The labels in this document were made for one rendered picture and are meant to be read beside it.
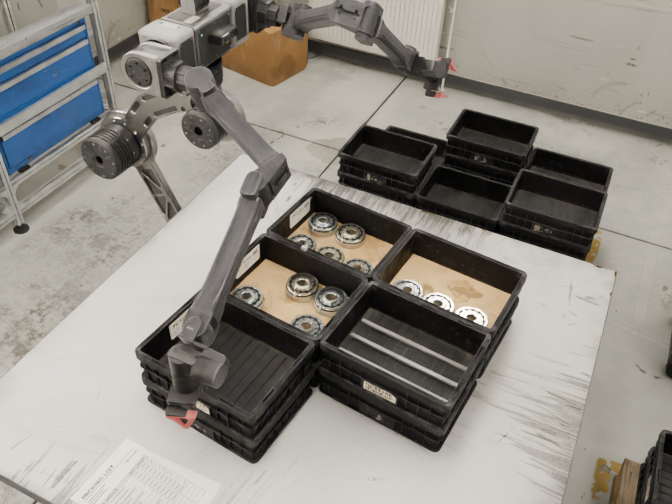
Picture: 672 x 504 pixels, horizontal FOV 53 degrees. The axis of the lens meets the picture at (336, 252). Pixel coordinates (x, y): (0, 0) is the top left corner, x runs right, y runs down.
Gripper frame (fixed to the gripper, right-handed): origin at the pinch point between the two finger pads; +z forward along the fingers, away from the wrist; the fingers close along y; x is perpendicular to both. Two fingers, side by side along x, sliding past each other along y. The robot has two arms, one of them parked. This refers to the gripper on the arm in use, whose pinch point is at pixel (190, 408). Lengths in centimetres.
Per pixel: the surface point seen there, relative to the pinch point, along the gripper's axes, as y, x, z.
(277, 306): 53, -13, 18
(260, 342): 38.0, -10.0, 18.4
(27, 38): 204, 126, 5
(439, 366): 34, -62, 18
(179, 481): -0.5, 6.1, 32.0
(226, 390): 20.1, -3.3, 18.8
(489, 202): 175, -100, 60
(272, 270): 69, -9, 17
